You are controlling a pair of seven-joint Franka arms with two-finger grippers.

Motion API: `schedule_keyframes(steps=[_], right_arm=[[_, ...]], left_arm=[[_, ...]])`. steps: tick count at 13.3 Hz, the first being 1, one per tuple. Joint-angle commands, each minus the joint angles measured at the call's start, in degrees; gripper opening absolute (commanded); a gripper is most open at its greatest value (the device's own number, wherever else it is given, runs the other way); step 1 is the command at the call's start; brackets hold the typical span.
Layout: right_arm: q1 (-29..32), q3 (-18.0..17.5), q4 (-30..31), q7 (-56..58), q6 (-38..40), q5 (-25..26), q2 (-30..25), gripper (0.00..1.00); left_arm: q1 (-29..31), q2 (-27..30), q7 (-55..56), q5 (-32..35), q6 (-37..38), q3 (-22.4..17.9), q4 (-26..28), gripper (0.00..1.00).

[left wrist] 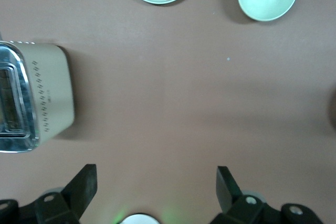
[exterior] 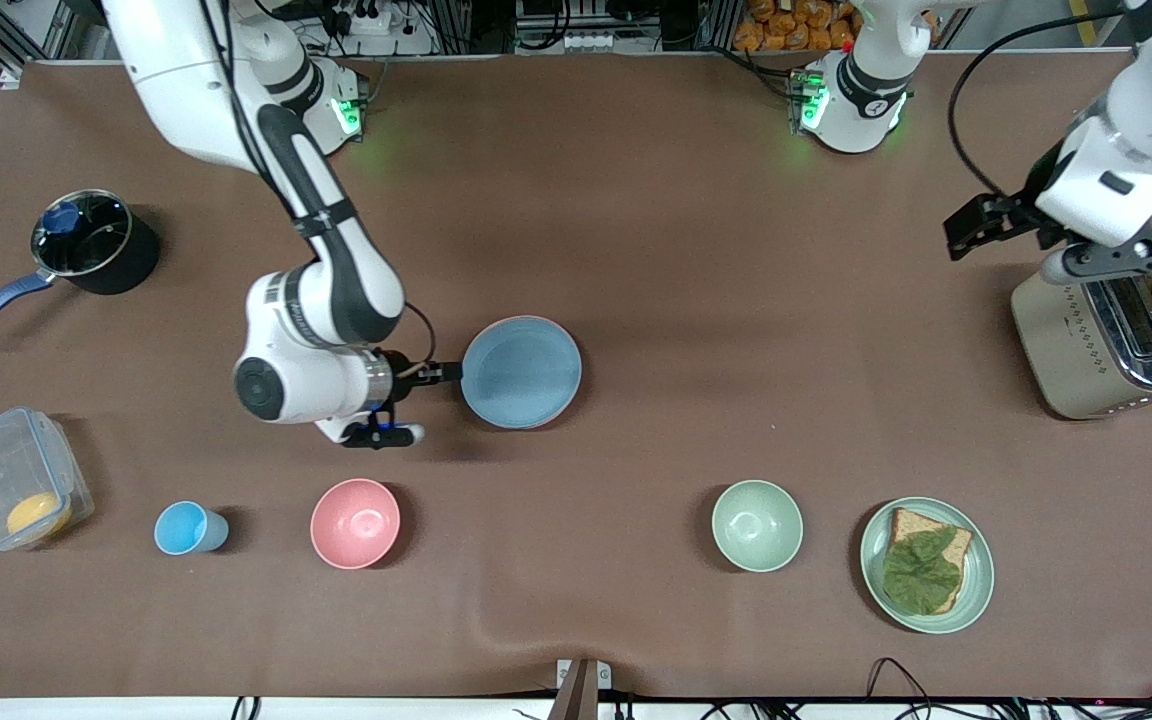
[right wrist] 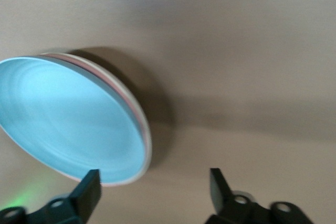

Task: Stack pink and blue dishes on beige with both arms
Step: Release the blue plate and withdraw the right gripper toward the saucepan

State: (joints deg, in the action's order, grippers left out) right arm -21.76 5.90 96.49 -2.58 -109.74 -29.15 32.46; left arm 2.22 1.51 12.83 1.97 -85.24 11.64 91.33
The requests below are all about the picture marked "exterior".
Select blue shallow bowl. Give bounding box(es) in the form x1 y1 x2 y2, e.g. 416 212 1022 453
462 316 583 431

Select silver toaster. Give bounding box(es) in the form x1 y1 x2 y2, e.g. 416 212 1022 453
1011 265 1152 421

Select pink deep bowl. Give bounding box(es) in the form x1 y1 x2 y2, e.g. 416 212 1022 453
310 478 402 570

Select orange snack bags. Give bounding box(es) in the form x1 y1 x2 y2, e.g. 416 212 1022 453
733 0 859 52

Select blue plastic cup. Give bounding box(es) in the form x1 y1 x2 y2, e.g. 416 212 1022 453
154 500 230 556

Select brown bread slice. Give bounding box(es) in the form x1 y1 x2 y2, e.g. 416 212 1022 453
886 508 974 614

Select green deep bowl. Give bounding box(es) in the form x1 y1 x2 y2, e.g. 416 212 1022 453
712 480 804 573

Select metal table clamp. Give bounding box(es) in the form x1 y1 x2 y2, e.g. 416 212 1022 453
551 658 613 720

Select green lettuce leaf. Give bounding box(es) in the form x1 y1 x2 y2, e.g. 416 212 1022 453
882 528 963 615

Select glass lid with blue knob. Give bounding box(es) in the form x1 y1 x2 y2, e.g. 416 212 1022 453
31 190 133 278

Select white power strip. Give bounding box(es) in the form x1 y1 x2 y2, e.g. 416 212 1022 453
334 0 394 37

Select green plate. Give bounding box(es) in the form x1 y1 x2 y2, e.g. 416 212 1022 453
860 497 995 635

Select yellow round sponge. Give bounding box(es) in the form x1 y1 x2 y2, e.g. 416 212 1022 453
6 492 73 542

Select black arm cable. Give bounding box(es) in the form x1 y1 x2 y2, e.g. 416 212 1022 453
947 8 1137 201

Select dark saucepan with blue handle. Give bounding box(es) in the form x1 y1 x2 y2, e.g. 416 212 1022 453
0 190 162 344

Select black floor cable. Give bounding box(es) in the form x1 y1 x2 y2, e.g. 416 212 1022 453
866 656 947 706

